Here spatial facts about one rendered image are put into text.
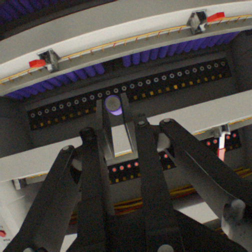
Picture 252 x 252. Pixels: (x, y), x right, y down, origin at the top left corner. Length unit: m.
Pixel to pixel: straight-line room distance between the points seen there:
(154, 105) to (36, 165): 0.32
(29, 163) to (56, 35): 0.23
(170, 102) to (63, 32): 0.33
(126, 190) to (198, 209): 0.24
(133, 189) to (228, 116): 0.35
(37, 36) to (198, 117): 0.30
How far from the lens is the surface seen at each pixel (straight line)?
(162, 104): 0.53
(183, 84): 0.51
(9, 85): 0.42
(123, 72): 0.48
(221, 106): 0.37
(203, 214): 0.45
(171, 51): 0.45
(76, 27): 0.34
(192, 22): 0.38
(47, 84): 0.45
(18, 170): 0.40
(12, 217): 0.47
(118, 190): 0.60
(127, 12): 0.34
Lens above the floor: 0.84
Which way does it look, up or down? 13 degrees up
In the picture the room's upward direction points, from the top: 164 degrees clockwise
